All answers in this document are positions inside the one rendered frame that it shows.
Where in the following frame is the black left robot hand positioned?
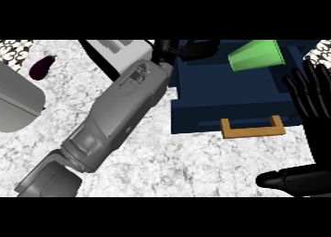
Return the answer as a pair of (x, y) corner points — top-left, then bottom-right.
(152, 39), (221, 66)

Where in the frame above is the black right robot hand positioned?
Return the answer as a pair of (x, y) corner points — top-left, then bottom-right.
(253, 59), (331, 198)

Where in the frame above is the green cup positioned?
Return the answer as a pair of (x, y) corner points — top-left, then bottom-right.
(227, 40), (286, 73)

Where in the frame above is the dark blue drawer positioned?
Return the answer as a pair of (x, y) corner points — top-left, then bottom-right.
(168, 39), (321, 135)

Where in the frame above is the pale grey box appliance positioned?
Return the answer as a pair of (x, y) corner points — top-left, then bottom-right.
(78, 39), (156, 82)

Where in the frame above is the purple eggplant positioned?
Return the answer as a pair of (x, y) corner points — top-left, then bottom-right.
(28, 54), (59, 81)

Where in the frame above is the grey rounded appliance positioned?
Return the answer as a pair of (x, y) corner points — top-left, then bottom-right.
(0, 54), (45, 133)

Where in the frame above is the wooden drawer handle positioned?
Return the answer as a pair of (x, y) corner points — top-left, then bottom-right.
(218, 115), (286, 140)

